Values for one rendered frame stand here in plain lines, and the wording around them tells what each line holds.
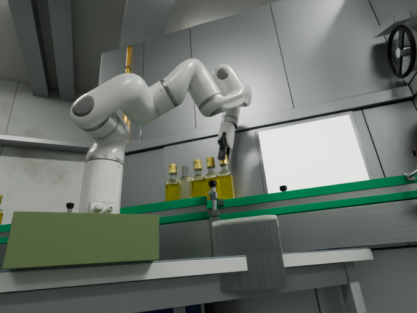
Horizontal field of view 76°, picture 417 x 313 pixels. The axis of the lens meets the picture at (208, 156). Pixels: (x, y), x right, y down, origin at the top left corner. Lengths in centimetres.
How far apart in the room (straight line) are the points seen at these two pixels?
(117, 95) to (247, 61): 100
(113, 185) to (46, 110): 394
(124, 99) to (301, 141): 83
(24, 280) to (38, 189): 354
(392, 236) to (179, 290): 67
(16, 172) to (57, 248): 370
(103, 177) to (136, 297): 28
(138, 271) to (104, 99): 40
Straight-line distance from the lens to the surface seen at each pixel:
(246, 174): 122
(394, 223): 103
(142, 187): 141
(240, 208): 102
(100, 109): 69
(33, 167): 422
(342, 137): 128
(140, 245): 56
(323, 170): 122
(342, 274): 97
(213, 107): 78
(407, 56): 145
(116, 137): 76
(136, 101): 69
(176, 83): 74
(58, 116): 453
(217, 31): 177
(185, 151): 133
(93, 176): 70
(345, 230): 99
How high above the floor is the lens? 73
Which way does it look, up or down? 23 degrees up
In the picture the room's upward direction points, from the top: 4 degrees counter-clockwise
